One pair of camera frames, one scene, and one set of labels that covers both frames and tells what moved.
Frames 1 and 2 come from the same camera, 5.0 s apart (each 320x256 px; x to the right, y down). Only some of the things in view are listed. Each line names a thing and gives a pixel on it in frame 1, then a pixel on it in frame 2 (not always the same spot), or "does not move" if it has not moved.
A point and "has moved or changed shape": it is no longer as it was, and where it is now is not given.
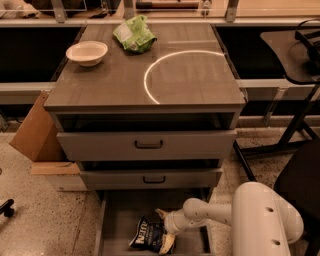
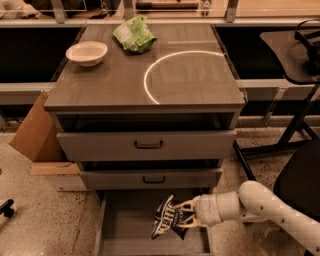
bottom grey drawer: x=118 y=212 does not move
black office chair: x=299 y=183 does not move
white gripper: x=172 y=221 → x=207 y=210
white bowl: x=87 y=53 does not move
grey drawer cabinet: x=160 y=120 does not move
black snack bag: x=148 y=235 has moved or changed shape
